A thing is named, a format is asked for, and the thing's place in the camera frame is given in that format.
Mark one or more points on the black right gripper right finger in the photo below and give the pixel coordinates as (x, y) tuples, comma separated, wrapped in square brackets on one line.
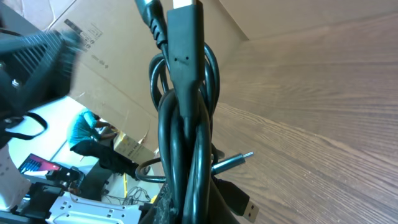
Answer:
[(221, 212)]

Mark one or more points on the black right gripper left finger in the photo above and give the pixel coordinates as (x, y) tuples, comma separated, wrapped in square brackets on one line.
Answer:
[(167, 208)]

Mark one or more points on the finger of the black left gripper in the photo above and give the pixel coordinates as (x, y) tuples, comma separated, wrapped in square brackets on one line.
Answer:
[(36, 69)]

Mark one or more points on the small cardboard box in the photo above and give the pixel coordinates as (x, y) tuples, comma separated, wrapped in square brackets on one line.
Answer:
[(131, 149)]

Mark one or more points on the person in teal shirt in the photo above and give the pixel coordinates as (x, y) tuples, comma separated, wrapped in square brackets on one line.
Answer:
[(83, 139)]

